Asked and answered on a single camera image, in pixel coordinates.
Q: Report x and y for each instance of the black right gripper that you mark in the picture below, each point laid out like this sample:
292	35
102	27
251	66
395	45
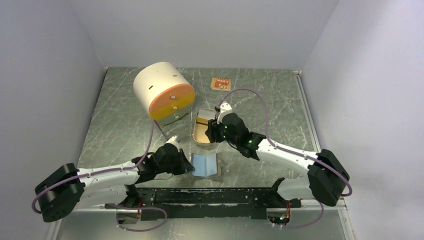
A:
212	131

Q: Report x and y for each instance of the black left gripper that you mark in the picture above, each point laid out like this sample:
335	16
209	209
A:
185	165

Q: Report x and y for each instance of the gold oval tray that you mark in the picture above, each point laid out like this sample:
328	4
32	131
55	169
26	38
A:
199	134

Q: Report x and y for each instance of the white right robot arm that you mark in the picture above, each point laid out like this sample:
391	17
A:
323	176

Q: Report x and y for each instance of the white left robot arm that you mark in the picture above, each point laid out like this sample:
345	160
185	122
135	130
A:
70	188

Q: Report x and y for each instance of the cream cylindrical drawer box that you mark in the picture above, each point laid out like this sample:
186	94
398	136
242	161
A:
163	92

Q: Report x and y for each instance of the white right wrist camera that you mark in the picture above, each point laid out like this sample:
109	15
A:
224	108

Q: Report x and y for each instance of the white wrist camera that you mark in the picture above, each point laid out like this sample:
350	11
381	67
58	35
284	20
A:
224	108
174	140

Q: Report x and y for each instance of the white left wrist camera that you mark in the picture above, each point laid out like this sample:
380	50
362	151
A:
174	140

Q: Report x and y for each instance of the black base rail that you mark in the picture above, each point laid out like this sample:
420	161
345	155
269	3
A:
184	203

